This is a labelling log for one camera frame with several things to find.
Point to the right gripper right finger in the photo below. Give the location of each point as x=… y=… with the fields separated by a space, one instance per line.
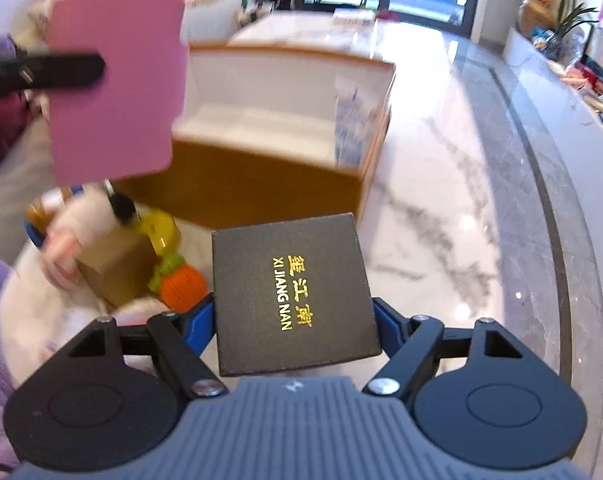
x=411 y=346

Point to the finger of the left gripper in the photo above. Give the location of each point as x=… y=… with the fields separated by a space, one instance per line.
x=50 y=71

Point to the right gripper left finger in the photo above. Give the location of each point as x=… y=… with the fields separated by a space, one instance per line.
x=179 y=341

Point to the crocheted orange persimmon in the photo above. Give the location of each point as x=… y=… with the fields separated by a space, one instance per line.
x=176 y=284

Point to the black Xi Jiang Nan box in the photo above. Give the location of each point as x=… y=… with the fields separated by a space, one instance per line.
x=291 y=295

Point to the pink passport cover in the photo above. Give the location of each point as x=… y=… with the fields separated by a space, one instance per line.
x=122 y=126

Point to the brown dog plush keychain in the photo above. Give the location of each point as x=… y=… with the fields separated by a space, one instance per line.
x=42 y=211

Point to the dark red garment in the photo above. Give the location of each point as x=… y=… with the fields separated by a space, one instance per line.
x=15 y=116

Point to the gold cardboard box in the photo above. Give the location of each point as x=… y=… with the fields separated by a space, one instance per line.
x=118 y=266

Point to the beige sofa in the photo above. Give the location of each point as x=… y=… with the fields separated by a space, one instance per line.
x=25 y=174

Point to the yellow round tin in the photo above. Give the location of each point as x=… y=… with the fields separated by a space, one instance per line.
x=161 y=229

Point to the pink striped plush doll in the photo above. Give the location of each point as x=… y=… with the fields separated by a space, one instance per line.
x=81 y=221

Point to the orange cardboard storage box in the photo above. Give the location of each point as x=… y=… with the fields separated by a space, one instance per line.
x=271 y=133

